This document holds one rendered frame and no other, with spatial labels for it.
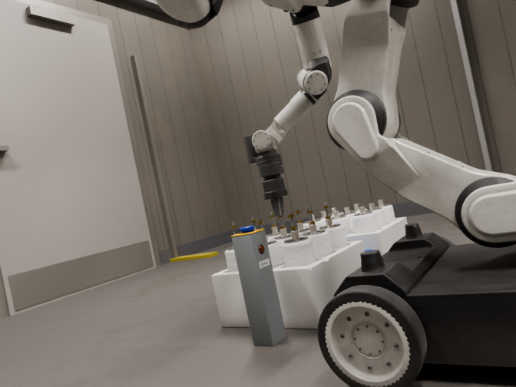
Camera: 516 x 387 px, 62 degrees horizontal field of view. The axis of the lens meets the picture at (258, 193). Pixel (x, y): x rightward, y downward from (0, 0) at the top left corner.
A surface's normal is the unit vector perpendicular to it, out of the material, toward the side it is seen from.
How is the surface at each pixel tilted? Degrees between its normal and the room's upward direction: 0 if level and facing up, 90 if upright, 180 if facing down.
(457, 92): 90
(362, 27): 114
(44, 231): 90
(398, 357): 90
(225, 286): 90
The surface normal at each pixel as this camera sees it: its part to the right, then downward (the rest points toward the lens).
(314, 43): 0.11, 0.36
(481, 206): -0.55, 0.11
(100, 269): 0.81, -0.17
